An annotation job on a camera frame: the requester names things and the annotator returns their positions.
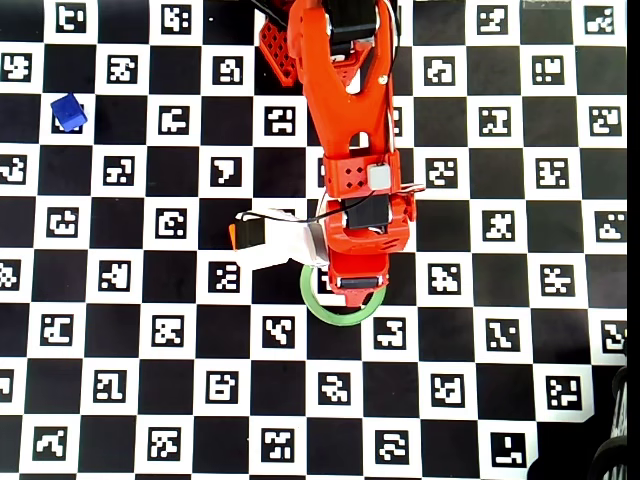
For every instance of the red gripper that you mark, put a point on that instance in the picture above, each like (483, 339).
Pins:
(358, 282)

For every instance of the blue cube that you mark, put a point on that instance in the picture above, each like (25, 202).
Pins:
(69, 114)

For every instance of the red robot arm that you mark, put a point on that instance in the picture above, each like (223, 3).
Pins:
(345, 110)

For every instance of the orange cube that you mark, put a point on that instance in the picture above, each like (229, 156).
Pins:
(232, 236)

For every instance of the black white marker board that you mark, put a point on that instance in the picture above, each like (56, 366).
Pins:
(170, 277)

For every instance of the black coiled stand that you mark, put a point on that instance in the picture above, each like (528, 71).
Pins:
(620, 410)

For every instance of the grey duct tape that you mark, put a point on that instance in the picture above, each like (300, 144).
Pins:
(316, 245)

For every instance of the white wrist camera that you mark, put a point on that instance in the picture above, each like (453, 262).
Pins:
(280, 245)

